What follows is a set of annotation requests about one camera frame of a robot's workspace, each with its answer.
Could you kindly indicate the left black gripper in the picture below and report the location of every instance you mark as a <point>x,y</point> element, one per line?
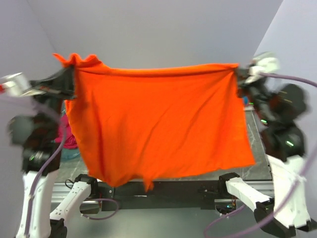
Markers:
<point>62,84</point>

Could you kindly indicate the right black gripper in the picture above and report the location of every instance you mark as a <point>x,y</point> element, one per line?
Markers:
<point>242,76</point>

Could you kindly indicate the orange t shirt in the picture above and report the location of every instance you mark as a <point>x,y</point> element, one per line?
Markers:
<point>156,123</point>

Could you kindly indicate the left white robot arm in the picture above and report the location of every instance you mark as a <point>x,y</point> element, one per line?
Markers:
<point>41,154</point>

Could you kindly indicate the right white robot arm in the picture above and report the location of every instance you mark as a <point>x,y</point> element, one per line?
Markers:
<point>286,212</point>

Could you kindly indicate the magenta crumpled t shirt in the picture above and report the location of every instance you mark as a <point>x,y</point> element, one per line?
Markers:
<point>70,142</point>

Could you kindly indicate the teal plastic bin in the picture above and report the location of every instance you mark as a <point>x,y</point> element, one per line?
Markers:
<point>69,154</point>

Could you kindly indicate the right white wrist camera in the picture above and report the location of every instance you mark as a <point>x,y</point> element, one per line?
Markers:
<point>265,63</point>

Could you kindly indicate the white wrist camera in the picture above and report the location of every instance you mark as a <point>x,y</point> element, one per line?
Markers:
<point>265,63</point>
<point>17,85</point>

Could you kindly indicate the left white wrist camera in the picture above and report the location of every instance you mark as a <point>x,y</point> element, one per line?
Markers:
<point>17,85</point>

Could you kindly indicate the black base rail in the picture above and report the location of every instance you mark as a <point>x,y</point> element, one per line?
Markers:
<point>165,194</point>

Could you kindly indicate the aluminium frame rail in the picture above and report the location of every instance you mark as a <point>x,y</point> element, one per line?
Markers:
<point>60,190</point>

